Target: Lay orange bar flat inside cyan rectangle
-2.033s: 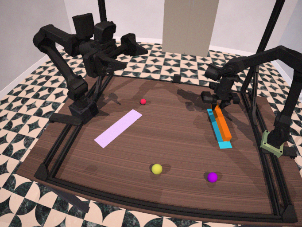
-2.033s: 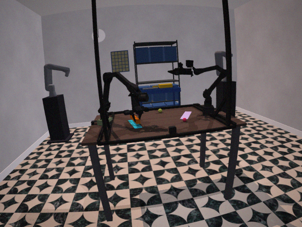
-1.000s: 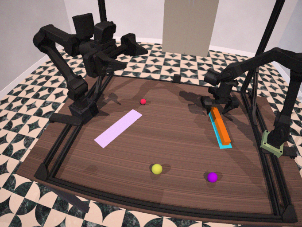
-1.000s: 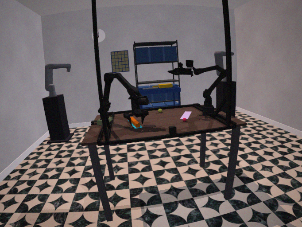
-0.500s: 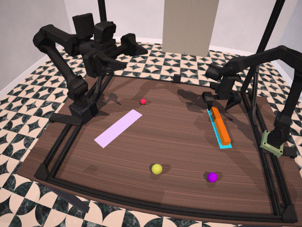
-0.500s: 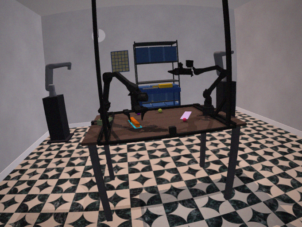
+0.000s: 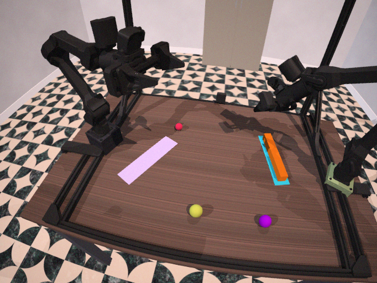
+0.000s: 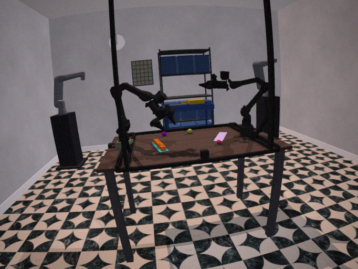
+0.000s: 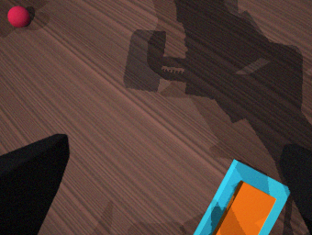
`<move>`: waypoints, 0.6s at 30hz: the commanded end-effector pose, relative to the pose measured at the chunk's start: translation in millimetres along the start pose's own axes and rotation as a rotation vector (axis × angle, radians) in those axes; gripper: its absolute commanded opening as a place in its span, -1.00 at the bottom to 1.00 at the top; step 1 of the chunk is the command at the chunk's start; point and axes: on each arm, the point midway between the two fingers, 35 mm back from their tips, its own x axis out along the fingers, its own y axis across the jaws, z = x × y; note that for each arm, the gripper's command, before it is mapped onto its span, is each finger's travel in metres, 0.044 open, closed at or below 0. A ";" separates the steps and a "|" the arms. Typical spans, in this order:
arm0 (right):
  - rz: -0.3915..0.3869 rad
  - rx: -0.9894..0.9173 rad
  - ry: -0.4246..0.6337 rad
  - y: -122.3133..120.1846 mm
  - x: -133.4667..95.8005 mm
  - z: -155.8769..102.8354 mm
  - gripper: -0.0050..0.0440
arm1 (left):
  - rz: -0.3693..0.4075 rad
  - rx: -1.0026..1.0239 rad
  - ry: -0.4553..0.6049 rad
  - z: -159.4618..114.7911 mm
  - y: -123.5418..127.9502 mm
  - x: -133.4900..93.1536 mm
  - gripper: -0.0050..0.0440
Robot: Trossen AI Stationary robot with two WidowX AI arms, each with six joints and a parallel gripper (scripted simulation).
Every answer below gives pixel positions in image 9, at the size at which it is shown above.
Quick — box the red ball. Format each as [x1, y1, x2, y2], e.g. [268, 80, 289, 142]
[7, 6, 30, 28]

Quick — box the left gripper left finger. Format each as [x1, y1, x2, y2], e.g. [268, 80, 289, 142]
[0, 133, 70, 235]

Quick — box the orange bar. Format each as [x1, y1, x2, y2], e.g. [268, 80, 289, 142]
[212, 180, 276, 235]

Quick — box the cyan rectangle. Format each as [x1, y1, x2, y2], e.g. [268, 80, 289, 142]
[194, 160, 290, 235]

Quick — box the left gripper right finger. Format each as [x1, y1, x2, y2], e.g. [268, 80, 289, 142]
[279, 144, 312, 235]

